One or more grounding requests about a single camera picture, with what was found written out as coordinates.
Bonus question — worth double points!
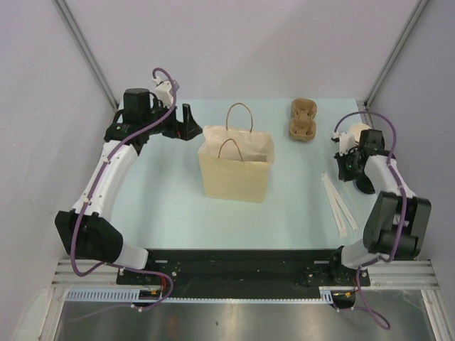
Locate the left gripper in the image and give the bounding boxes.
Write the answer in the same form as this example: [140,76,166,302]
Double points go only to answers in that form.
[142,99,201,141]

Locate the brown paper bag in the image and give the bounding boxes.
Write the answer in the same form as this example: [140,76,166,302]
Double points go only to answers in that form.
[198,102,275,203]

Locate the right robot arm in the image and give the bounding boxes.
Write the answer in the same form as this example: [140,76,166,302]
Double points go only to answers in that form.
[328,129,432,285]

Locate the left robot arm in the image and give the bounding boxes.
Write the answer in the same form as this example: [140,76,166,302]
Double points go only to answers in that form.
[55,81,203,284]

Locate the wrapped straw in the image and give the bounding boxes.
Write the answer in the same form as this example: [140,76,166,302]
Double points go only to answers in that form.
[321,173,348,237]
[326,178,358,231]

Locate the stack of paper cups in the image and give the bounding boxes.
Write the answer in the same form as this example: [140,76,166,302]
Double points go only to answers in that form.
[348,123,371,144]

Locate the cardboard cup carrier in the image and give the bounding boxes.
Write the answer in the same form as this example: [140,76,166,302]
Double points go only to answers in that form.
[289,98,317,142]

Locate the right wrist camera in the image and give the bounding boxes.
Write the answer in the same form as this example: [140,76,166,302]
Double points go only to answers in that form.
[332,131,356,156]

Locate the aluminium frame rail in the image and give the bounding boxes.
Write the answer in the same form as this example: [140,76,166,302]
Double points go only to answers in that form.
[362,101,455,341]

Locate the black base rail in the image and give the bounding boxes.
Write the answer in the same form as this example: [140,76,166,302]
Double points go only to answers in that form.
[117,249,370,299]

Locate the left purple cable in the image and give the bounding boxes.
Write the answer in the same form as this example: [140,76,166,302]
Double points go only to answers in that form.
[67,67,178,323]

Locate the white cable duct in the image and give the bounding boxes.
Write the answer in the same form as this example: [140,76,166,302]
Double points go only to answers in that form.
[65,286,337,305]

